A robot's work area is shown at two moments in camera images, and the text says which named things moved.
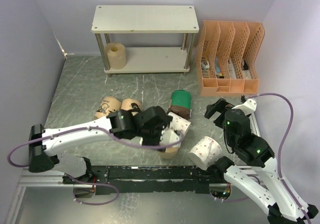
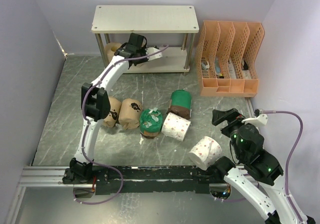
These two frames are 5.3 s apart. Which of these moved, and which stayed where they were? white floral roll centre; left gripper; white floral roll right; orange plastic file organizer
Moved: left gripper
Stayed: orange plastic file organizer; white floral roll centre; white floral roll right
